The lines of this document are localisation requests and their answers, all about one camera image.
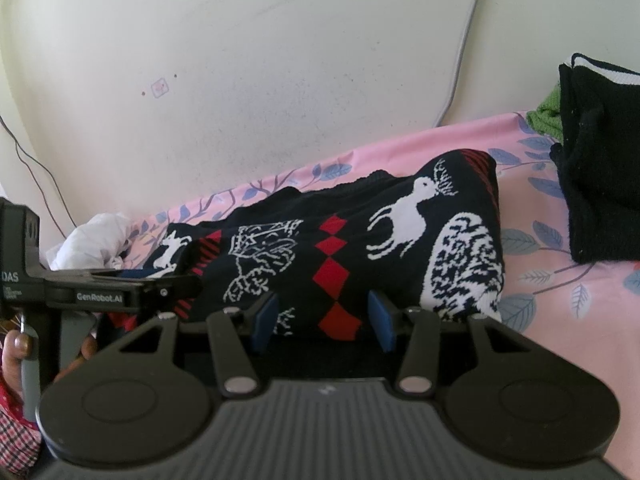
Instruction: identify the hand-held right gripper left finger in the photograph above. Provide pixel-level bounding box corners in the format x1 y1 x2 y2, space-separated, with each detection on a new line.
120 292 280 398

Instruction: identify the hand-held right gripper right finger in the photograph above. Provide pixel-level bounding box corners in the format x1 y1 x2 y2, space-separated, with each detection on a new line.
367 290 528 396

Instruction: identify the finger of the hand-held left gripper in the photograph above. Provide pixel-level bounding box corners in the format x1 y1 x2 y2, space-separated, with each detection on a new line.
91 266 202 307

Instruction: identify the black patterned knit sweater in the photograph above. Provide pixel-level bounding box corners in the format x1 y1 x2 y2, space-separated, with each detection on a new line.
142 149 507 343

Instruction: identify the stack of black clothes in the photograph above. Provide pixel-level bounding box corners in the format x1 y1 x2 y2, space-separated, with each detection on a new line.
550 52 640 264

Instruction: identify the person's left hand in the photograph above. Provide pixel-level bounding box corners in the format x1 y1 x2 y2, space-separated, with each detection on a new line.
0 331 99 387

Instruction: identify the white crumpled cloth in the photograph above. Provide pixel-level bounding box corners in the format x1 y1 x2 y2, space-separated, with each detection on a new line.
46 212 135 272

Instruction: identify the pink floral bed sheet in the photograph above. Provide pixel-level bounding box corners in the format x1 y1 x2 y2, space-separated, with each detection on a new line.
47 110 640 361

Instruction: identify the green cloth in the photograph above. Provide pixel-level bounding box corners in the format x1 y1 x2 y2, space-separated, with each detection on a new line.
526 85 565 142

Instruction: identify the thin dark wall cable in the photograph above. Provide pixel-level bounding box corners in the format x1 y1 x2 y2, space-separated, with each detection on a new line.
0 114 77 242

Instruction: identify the grey power cable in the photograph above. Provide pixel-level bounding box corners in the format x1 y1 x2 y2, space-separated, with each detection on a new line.
434 0 493 129

